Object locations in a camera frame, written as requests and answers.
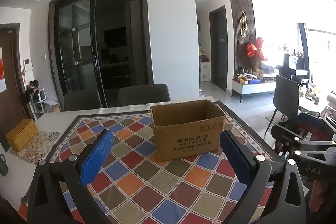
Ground right hand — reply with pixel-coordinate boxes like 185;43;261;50
309;180;324;212

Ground dark wooden chair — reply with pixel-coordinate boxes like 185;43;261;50
273;112;324;159

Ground dark grey dining chair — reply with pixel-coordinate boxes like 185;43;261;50
265;75;299;134

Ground black piano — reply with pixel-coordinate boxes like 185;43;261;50
280;53;309;85

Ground white tv cabinet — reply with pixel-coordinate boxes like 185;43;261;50
231;79;276;102

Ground brown cardboard box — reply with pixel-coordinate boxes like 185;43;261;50
150;100;226;161

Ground grey chair behind table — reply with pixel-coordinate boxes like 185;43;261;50
117;84;170;106
64;89;102;111

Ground yellow woven box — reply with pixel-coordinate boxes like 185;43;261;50
6;119;38;152

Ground red bow decoration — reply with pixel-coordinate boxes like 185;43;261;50
247;37;268;61

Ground brown entrance door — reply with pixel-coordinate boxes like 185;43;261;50
1;23;33;136

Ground white storage drawers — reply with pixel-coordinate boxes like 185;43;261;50
199;61;210;82

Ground red paper door poster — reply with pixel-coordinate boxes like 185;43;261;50
0;47;7;93

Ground black glass sliding door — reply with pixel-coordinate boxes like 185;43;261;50
53;0;97;102

